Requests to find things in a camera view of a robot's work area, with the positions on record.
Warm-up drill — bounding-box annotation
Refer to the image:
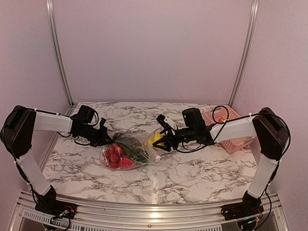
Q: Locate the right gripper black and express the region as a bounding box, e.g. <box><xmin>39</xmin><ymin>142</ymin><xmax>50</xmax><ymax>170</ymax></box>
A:
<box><xmin>154</xmin><ymin>127</ymin><xmax>197</xmax><ymax>151</ymax></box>

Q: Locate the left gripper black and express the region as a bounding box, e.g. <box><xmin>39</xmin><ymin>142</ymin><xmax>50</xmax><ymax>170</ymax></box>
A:
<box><xmin>77</xmin><ymin>124</ymin><xmax>113</xmax><ymax>147</ymax></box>

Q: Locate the yellow fake pepper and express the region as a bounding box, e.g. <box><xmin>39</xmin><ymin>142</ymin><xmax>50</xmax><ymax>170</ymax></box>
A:
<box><xmin>147</xmin><ymin>134</ymin><xmax>159</xmax><ymax>150</ymax></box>

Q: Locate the clear zip top bag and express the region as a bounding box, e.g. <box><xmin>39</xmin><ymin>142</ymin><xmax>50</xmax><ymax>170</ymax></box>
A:
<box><xmin>100</xmin><ymin>132</ymin><xmax>161</xmax><ymax>171</ymax></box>

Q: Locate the orange red fake fruit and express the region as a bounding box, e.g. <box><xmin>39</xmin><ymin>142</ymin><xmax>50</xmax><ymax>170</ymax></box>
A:
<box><xmin>218</xmin><ymin>116</ymin><xmax>227</xmax><ymax>123</ymax></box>

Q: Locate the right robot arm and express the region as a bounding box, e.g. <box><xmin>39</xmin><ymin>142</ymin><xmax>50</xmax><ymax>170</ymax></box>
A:
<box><xmin>152</xmin><ymin>107</ymin><xmax>291</xmax><ymax>216</ymax></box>

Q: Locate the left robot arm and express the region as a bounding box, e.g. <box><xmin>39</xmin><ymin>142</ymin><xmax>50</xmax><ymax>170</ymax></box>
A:
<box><xmin>0</xmin><ymin>105</ymin><xmax>113</xmax><ymax>214</ymax></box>

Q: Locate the green fake pepper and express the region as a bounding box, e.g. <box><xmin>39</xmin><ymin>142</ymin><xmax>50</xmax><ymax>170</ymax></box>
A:
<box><xmin>115</xmin><ymin>137</ymin><xmax>149</xmax><ymax>163</ymax></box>

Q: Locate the red fake tomato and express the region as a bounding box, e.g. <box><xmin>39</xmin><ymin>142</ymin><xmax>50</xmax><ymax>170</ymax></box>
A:
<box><xmin>118</xmin><ymin>156</ymin><xmax>135</xmax><ymax>170</ymax></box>

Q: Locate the pink plastic basket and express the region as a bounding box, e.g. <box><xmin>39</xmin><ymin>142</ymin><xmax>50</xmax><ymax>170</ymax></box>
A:
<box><xmin>202</xmin><ymin>106</ymin><xmax>257</xmax><ymax>154</ymax></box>

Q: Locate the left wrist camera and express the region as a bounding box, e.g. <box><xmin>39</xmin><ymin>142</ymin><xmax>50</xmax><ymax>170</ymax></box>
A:
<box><xmin>96</xmin><ymin>117</ymin><xmax>107</xmax><ymax>132</ymax></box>

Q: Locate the left aluminium frame post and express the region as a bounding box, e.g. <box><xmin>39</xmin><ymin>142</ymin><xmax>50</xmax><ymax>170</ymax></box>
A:
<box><xmin>46</xmin><ymin>0</ymin><xmax>74</xmax><ymax>107</ymax></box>

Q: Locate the aluminium frame post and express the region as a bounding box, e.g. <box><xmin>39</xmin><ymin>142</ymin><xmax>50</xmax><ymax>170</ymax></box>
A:
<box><xmin>228</xmin><ymin>0</ymin><xmax>260</xmax><ymax>107</ymax></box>
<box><xmin>46</xmin><ymin>0</ymin><xmax>74</xmax><ymax>107</ymax></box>

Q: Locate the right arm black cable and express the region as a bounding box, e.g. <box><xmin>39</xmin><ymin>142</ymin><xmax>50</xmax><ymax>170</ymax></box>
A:
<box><xmin>174</xmin><ymin>105</ymin><xmax>291</xmax><ymax>217</ymax></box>

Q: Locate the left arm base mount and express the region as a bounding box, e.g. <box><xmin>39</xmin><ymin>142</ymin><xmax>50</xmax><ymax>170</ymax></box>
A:
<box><xmin>35</xmin><ymin>201</ymin><xmax>77</xmax><ymax>219</ymax></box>

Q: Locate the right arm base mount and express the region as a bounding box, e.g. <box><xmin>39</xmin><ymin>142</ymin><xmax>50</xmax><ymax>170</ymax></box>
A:
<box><xmin>221</xmin><ymin>202</ymin><xmax>264</xmax><ymax>220</ymax></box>

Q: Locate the aluminium front rail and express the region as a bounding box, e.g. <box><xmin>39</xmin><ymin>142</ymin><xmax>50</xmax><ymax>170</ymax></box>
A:
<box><xmin>7</xmin><ymin>191</ymin><xmax>289</xmax><ymax>231</ymax></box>

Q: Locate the right aluminium frame post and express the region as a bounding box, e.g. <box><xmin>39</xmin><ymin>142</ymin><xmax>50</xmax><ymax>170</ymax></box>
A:
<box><xmin>228</xmin><ymin>0</ymin><xmax>260</xmax><ymax>107</ymax></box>

